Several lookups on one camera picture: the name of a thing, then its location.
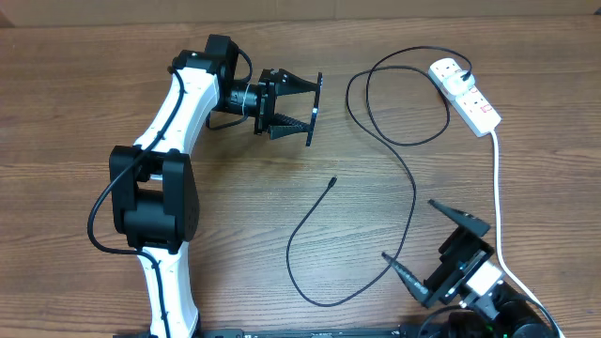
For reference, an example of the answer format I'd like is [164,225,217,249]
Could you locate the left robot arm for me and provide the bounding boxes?
[109,35,323,337]

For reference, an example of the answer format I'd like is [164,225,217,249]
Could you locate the white power strip cord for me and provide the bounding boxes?
[489,131,567,338]

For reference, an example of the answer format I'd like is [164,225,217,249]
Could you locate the white power strip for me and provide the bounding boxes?
[428,58,501,137]

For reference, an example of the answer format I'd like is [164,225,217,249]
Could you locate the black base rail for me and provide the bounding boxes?
[112,323,452,338]

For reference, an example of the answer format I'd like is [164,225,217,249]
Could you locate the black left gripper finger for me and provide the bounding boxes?
[268,114,311,140]
[274,69,318,97]

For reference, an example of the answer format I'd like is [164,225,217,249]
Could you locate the white USB charger plug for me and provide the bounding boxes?
[442,70,475,98]

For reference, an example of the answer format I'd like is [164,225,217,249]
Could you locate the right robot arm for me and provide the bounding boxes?
[381,199,559,338]

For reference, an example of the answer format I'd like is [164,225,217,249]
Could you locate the blue Samsung smartphone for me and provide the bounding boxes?
[305,72,323,147]

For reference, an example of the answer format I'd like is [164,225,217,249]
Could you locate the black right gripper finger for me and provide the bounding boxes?
[428,199,490,238]
[381,252,431,304]

